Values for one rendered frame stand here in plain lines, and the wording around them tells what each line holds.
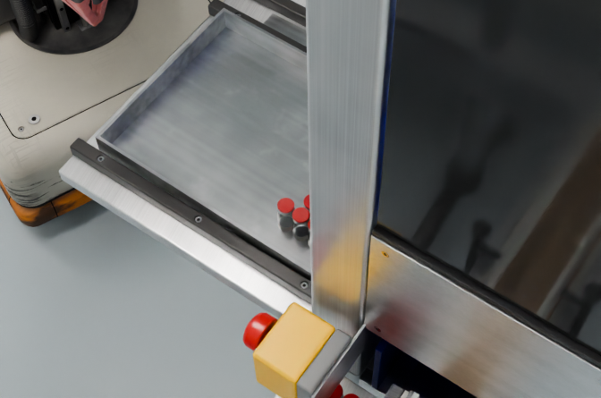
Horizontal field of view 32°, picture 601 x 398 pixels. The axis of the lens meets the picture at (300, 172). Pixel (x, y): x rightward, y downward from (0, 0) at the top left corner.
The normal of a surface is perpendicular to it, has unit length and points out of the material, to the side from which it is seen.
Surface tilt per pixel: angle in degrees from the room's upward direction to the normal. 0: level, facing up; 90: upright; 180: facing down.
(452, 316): 90
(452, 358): 90
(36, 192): 90
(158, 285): 0
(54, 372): 0
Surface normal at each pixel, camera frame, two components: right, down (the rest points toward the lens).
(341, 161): -0.58, 0.69
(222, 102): -0.02, -0.54
